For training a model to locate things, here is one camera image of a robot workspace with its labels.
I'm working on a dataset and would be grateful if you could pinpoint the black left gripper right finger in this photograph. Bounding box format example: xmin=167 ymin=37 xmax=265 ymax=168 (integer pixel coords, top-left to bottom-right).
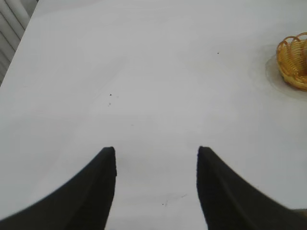
xmin=196 ymin=146 xmax=307 ymax=230

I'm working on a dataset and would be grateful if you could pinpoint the white slatted panel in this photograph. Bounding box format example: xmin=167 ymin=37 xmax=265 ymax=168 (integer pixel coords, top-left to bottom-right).
xmin=0 ymin=0 xmax=39 ymax=86

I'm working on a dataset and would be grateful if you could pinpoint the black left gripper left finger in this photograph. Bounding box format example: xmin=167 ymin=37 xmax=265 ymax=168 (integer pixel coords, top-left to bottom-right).
xmin=0 ymin=146 xmax=118 ymax=230

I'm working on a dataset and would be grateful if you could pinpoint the yellow woven wicker basket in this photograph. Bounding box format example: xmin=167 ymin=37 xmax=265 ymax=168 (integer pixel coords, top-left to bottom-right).
xmin=275 ymin=32 xmax=307 ymax=91

